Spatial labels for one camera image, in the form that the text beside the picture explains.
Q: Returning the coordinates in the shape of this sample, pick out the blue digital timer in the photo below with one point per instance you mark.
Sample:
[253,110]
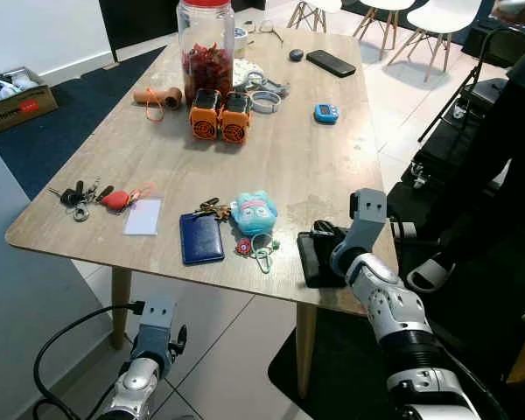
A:
[325,114]

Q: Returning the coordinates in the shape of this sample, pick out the black fob key bunch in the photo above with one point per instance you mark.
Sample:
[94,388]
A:
[70,197]

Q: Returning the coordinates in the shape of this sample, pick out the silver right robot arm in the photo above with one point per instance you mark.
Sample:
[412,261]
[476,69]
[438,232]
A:
[389,302]

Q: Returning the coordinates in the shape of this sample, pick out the small black round object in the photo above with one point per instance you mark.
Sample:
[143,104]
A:
[297,55]

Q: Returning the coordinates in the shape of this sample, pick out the white chair wooden legs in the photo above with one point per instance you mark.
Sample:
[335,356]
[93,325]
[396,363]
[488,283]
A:
[394,4]
[325,3]
[446,13]

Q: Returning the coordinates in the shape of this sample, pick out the red lid plastic jar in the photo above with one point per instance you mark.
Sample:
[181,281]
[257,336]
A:
[206,35]

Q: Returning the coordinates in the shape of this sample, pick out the person in black trousers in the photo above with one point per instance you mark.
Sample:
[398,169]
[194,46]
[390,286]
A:
[499,219]

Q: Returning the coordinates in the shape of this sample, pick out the black metal equipment stand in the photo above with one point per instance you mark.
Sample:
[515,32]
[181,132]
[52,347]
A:
[446,162]

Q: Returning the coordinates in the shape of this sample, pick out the black smartphone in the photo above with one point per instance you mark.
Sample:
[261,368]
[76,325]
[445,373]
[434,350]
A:
[331,63]

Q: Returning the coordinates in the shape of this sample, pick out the grey slipper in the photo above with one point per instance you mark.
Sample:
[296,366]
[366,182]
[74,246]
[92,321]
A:
[405,231]
[424,278]

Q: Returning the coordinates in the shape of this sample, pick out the brass key bunch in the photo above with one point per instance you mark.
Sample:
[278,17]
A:
[212,210]

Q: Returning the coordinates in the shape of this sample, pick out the wooden table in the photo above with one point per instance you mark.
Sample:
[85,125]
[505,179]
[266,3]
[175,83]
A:
[289,166]

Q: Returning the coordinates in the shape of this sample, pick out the black card holder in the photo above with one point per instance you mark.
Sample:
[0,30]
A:
[315,262]

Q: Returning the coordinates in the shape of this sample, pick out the orange rubber loop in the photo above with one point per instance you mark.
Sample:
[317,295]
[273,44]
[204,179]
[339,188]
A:
[148,98]

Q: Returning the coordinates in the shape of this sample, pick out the grey metal tool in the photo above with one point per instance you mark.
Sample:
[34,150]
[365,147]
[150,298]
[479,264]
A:
[276,87]

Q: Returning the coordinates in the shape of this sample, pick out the white patterned cloth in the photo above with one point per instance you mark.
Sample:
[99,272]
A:
[245,72]

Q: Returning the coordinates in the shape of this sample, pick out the brown cardboard tube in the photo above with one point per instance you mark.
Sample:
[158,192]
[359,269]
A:
[171,94]

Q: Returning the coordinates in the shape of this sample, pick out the brown cardboard box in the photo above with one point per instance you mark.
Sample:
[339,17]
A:
[17,114]

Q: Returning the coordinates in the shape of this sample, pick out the orange black device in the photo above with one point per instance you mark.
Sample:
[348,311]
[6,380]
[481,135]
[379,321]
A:
[236,121]
[205,118]

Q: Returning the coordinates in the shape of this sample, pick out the dark blue rug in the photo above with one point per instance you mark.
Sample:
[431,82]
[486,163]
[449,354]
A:
[79,114]

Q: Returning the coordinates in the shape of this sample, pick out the red round charm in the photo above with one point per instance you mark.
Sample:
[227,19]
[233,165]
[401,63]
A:
[244,246]

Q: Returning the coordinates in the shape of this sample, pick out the red key fob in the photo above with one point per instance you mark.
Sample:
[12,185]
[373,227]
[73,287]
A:
[115,200]

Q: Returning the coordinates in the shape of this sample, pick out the blue card holder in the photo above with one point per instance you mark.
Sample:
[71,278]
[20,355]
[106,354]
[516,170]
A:
[201,241]

